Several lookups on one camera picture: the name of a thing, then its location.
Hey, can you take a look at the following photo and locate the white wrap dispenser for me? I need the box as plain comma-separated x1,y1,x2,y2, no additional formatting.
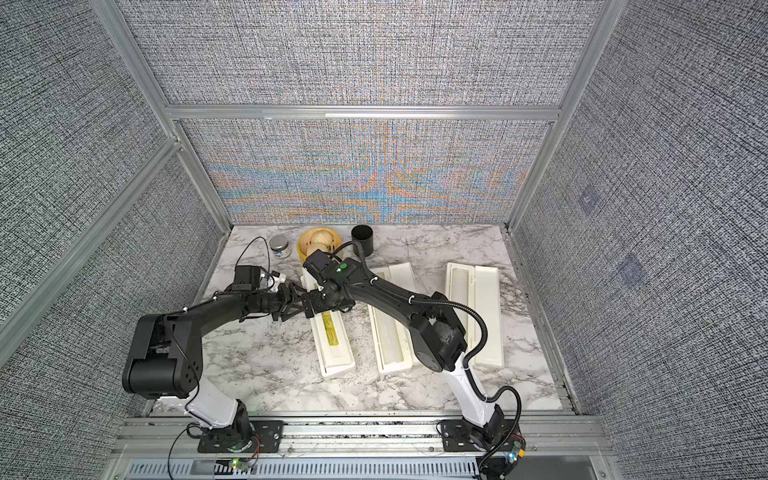
299,266,357,379
445,263,504,368
368,262,418,377

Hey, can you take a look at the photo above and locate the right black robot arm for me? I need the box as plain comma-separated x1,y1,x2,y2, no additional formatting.
303,251,523,454

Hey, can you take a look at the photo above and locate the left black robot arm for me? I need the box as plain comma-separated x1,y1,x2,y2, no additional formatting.
122,285,304,430

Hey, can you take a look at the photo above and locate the black cup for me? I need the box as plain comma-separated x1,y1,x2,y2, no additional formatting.
350,224,374,257

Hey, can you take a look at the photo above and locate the yellow bowl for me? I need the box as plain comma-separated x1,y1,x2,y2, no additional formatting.
296,227,343,263

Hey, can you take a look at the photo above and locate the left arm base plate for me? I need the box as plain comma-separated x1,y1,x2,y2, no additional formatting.
197,420,284,454

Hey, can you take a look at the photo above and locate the aluminium front rail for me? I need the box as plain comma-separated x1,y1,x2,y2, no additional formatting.
101,411,623,479

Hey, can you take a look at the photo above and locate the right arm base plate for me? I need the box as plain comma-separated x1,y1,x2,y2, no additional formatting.
436,418,526,452

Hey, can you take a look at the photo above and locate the small silver lidded jar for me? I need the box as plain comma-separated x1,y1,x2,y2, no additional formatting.
268,234,291,259

